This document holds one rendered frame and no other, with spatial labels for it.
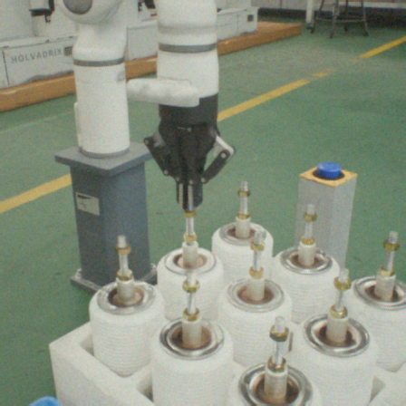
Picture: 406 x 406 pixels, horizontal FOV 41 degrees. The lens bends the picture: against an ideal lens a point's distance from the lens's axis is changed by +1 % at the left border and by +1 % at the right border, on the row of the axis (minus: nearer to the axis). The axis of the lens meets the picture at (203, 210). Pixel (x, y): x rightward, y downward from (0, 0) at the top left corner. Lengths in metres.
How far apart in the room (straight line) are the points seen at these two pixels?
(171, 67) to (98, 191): 0.45
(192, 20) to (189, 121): 0.11
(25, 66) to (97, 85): 1.79
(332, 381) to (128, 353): 0.25
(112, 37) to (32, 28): 2.00
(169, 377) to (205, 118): 0.30
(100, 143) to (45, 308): 0.36
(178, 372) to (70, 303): 0.58
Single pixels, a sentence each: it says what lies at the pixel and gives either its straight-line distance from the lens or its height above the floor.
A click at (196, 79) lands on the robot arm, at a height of 0.52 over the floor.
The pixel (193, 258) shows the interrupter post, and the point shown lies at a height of 0.26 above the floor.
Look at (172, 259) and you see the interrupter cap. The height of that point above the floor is 0.25.
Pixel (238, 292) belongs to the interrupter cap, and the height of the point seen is 0.25.
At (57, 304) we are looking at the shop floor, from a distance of 1.16.
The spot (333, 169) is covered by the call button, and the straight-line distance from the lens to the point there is 0.91.
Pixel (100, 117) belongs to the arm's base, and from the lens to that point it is 1.01.
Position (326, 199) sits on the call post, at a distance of 0.90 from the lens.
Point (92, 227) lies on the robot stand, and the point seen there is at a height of 0.16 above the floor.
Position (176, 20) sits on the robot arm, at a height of 0.58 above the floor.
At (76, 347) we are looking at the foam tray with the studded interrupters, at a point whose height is 0.18.
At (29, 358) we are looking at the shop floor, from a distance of 1.04.
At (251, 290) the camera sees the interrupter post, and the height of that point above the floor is 0.26.
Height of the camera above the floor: 0.65
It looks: 26 degrees down
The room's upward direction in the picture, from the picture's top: straight up
